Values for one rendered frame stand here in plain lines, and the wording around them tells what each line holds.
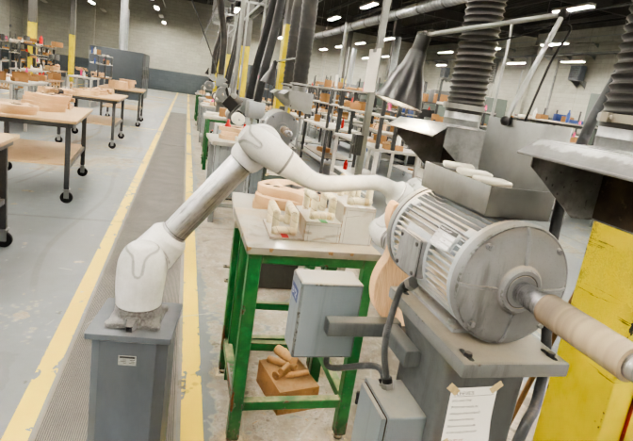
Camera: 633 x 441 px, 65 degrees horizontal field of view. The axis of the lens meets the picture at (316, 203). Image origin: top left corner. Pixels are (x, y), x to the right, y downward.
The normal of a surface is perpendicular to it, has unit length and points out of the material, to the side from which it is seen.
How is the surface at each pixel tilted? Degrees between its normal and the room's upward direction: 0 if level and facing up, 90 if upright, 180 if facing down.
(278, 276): 90
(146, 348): 90
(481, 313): 95
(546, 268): 85
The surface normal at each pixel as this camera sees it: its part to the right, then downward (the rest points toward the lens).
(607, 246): -0.96, -0.08
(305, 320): 0.25, 0.25
